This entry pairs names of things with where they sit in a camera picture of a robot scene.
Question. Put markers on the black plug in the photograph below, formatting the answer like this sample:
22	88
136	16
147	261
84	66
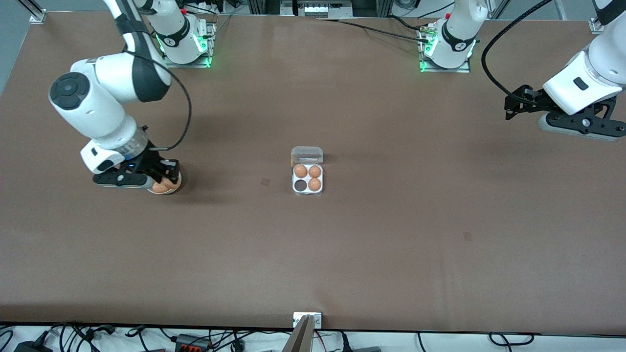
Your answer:
345	342

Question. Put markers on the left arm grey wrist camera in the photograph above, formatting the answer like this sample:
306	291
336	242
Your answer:
577	126

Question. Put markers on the grey camera pole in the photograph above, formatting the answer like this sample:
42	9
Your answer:
299	340

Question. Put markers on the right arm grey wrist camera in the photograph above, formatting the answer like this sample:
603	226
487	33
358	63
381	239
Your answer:
117	179

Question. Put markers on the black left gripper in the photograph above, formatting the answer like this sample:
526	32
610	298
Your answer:
531	98

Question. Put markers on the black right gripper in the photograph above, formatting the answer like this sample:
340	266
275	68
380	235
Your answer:
150	162

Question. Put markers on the clear plastic egg carton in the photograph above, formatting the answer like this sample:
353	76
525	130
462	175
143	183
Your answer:
307	178

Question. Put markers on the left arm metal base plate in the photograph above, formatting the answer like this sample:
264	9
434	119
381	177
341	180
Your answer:
464	70

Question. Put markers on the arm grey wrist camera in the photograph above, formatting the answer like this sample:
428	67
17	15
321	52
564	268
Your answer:
117	179
577	126

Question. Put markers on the aluminium frame post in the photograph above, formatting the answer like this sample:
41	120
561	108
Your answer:
595	25
36	14

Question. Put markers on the black box orange connectors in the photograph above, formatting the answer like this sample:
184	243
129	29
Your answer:
188	342

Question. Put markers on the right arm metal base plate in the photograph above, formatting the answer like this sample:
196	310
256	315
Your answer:
195	64

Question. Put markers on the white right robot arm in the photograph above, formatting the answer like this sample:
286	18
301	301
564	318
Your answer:
98	102

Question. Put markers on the black power adapter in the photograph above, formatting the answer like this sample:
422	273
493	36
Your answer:
32	347

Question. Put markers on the grey adapter block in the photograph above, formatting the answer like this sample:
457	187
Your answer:
367	349

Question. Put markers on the white power strip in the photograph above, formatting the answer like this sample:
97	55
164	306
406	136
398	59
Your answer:
323	9

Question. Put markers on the white bowl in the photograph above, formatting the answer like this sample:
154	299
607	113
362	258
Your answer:
165	193

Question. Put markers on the silver camera mount bracket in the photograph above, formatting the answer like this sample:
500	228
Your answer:
315	320

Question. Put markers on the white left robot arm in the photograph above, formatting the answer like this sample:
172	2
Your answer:
455	34

